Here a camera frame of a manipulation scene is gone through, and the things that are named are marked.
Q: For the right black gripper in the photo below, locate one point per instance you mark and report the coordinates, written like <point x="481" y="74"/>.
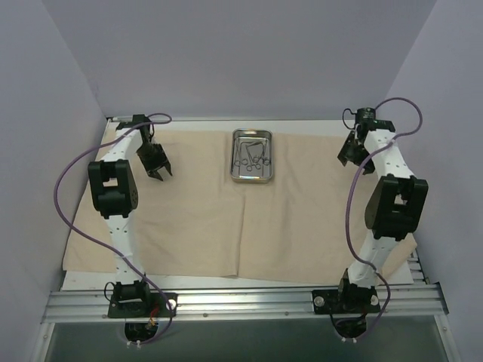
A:
<point x="349" y="149"/>

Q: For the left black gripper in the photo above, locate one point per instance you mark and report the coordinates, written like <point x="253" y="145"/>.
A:
<point x="157" y="166"/>

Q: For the beige cloth surgical kit roll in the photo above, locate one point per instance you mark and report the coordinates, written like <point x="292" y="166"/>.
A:
<point x="199" y="222"/>

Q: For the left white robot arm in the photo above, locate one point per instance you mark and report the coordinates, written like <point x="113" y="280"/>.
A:
<point x="115" y="196"/>

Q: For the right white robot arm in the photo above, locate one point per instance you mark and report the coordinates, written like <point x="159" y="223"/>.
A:
<point x="392" y="212"/>

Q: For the left steel forceps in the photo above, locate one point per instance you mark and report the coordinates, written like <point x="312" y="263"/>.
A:
<point x="239" y="159"/>

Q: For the steel forceps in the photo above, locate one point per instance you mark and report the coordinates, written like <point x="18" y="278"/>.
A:
<point x="264" y="158"/>
<point x="239" y="159"/>

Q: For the right steel forceps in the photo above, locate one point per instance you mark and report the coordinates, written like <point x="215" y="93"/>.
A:
<point x="264" y="158"/>

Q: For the middle steel scissors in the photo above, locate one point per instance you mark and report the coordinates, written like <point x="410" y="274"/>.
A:
<point x="253" y="152"/>

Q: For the steel instrument tray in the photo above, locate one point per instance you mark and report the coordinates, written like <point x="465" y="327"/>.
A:
<point x="240" y="174"/>

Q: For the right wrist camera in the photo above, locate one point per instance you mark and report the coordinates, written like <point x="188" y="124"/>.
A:
<point x="365" y="115"/>

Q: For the back aluminium rail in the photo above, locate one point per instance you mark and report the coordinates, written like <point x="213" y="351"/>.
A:
<point x="224" y="118"/>

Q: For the aluminium rail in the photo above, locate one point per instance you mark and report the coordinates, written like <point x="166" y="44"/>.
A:
<point x="257" y="304"/>
<point x="224" y="118"/>

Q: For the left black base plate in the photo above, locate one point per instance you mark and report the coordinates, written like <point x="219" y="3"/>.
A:
<point x="125" y="306"/>

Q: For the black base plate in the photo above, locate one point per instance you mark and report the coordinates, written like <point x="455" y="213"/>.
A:
<point x="125" y="306"/>
<point x="328" y="301"/>

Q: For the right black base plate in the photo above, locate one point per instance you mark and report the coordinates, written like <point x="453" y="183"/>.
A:
<point x="328" y="301"/>

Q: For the front aluminium rail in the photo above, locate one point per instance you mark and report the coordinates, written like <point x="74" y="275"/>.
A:
<point x="257" y="304"/>

